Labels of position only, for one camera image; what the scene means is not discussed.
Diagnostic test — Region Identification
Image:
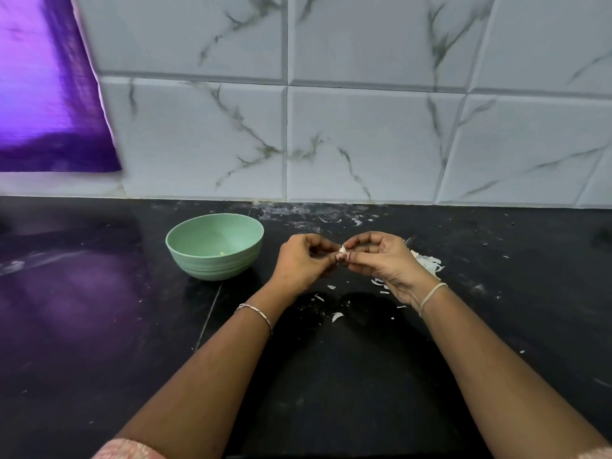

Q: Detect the person's right hand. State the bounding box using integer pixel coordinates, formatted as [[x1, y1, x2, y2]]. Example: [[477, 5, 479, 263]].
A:
[[341, 231, 440, 310]]

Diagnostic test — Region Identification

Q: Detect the silver wrist bracelet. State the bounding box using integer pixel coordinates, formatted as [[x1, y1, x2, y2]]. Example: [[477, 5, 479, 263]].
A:
[[235, 303, 275, 337], [419, 282, 449, 319]]

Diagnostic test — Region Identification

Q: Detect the silver left wrist bracelet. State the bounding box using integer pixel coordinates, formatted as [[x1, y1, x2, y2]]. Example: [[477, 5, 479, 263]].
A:
[[235, 303, 275, 337]]

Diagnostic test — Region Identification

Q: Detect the silver right wrist bracelet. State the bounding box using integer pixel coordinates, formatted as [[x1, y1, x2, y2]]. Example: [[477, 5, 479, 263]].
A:
[[419, 282, 449, 319]]

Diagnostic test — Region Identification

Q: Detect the mint green bowl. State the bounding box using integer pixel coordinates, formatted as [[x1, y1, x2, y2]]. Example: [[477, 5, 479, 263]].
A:
[[164, 213, 266, 282]]

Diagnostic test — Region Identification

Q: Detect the person's right forearm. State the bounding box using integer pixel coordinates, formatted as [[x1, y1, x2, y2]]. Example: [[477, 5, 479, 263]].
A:
[[421, 286, 611, 459]]

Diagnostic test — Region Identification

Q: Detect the pink patterned left sleeve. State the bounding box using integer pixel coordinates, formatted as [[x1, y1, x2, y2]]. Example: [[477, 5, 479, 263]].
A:
[[92, 439, 168, 459]]

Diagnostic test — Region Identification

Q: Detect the person's left hand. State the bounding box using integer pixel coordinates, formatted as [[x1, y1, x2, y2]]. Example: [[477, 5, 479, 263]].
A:
[[270, 233, 342, 300]]

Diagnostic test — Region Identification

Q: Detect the purple cloth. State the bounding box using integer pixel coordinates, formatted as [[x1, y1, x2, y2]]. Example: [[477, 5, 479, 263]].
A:
[[0, 0, 124, 174]]

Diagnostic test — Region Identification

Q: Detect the person's left forearm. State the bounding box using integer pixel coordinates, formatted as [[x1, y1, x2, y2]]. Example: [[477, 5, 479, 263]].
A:
[[115, 293, 288, 459]]

